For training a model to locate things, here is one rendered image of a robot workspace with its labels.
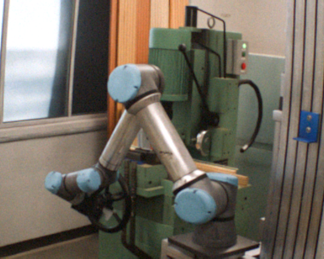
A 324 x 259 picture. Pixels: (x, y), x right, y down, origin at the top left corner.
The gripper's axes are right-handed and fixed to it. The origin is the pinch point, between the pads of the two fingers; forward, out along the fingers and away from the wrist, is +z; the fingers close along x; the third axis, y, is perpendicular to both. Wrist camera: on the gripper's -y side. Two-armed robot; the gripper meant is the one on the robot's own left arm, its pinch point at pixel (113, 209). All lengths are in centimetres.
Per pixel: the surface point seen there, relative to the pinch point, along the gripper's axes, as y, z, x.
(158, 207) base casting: -9.5, 22.1, 1.8
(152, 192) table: -13.3, 12.0, 4.3
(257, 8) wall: -221, 185, -112
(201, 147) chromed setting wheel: -42, 32, 2
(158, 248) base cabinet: 6.4, 31.3, 3.6
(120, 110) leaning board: -79, 109, -132
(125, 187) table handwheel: -9.8, 0.7, 0.5
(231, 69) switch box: -80, 32, 3
